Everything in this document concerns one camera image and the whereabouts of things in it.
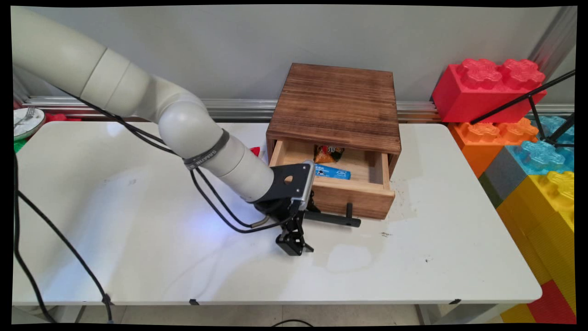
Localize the flat red toy brick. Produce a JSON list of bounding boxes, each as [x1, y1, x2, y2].
[[526, 279, 577, 325]]

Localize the black tripod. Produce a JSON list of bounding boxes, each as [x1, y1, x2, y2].
[[469, 69, 577, 148]]

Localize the white plate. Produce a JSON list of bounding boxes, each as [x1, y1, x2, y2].
[[13, 107, 46, 141]]

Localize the thick black cable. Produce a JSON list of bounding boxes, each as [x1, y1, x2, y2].
[[12, 153, 114, 324]]

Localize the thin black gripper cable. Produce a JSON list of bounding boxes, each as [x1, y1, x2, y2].
[[64, 91, 297, 234]]

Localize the big yellow toy brick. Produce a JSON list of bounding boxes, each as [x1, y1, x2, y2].
[[496, 171, 577, 316]]

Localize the blue snack packet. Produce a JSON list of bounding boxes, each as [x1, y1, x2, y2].
[[314, 164, 351, 181]]

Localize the big light blue toy brick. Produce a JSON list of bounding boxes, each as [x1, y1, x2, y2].
[[504, 140, 566, 176], [534, 115, 576, 144]]

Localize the dark wooden drawer cabinet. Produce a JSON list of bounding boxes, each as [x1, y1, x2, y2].
[[265, 63, 403, 185]]

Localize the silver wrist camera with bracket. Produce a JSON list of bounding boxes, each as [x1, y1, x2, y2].
[[263, 161, 317, 212]]

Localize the wooden drawer with black handle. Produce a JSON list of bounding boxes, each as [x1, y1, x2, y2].
[[268, 139, 396, 228]]

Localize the orange black chip packet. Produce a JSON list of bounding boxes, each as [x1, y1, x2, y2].
[[313, 144, 345, 164]]

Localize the big red toy brick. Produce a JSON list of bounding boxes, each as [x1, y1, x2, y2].
[[431, 58, 548, 125]]

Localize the small yellow toy brick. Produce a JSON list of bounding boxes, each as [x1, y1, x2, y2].
[[499, 303, 536, 324]]

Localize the slanted aluminium profile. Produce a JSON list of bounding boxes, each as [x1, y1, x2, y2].
[[527, 6, 577, 75]]

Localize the horizontal aluminium rail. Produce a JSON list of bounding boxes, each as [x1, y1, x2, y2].
[[22, 95, 575, 124]]

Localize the red object behind table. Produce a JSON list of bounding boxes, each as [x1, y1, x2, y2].
[[44, 112, 83, 123]]

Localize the silver fork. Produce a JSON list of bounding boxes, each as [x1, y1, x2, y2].
[[14, 106, 37, 130]]

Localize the big orange toy brick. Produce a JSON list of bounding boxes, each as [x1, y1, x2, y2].
[[448, 118, 539, 179]]

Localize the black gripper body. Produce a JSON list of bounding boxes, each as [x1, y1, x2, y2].
[[253, 198, 307, 227]]

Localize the black velcro arm strap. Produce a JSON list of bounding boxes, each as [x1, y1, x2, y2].
[[182, 128, 231, 171]]

